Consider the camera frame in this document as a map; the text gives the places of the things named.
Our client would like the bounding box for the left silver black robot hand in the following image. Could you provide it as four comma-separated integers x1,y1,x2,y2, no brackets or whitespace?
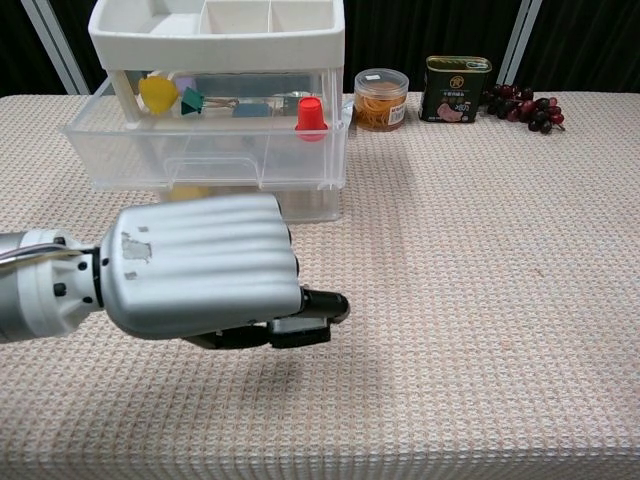
93,192,352,352

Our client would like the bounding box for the blue object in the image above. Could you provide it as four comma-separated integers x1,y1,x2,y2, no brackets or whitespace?
232,102,275,120

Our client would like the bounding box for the small red plastic cup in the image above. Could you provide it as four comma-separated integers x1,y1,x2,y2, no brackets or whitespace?
294,96,330,144

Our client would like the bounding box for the yellow-brown block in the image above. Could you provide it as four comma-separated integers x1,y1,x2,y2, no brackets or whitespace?
167,186,211,204

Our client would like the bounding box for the dark green luncheon meat can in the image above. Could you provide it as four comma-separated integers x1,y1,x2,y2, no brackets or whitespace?
418,54,494,125

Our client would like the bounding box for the white partition frame post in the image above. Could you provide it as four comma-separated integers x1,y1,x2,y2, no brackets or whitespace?
497,0,545,87
20,0,92,96

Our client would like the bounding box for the dark red grape bunch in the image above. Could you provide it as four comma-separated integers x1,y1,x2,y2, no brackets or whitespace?
480,83,566,135

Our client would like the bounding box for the silver metal bowl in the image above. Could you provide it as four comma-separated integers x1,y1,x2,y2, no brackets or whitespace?
274,91,309,115

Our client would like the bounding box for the clear jar of rubber bands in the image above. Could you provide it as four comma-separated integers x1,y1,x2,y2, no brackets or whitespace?
353,67,410,133

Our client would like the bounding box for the yellow plastic cone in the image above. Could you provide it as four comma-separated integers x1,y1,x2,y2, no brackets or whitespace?
138,74,180,117

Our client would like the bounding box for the beige waffle tablecloth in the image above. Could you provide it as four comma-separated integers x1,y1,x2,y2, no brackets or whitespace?
0,89,640,480

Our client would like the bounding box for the white drawer organizer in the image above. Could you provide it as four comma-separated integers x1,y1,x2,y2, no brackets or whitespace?
88,0,347,225

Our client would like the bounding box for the green binder clip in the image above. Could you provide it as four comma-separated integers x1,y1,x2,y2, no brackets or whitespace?
179,87,240,117

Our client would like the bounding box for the black fabric partition panel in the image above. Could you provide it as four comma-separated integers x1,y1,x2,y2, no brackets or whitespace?
0,0,69,97
517,0,640,94
44,0,109,96
343,0,521,94

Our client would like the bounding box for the clear plastic bin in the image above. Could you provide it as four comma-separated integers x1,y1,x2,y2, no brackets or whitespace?
60,69,350,192

